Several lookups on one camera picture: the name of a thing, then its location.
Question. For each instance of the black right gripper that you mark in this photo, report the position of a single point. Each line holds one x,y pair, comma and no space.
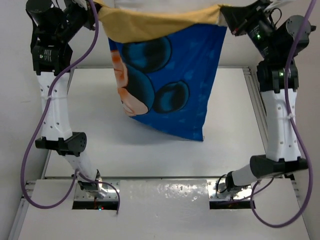
240,18

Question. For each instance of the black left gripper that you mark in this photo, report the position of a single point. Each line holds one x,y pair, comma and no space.
87,15

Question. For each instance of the yellow blue printed pillowcase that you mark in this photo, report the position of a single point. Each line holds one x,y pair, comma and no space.
165,65

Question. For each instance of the white pillow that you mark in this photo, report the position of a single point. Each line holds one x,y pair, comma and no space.
175,6

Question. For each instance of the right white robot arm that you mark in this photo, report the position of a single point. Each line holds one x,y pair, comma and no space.
278,80

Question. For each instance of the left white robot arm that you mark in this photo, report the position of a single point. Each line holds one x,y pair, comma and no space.
52,30

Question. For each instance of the white front cover board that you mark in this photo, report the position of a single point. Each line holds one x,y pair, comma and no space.
154,210

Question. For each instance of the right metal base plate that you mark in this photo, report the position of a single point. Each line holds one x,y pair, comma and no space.
219,192

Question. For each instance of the metal base plate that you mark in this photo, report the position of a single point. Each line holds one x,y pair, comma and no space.
88,192
219,192

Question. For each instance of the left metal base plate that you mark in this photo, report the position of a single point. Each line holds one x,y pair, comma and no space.
88,192

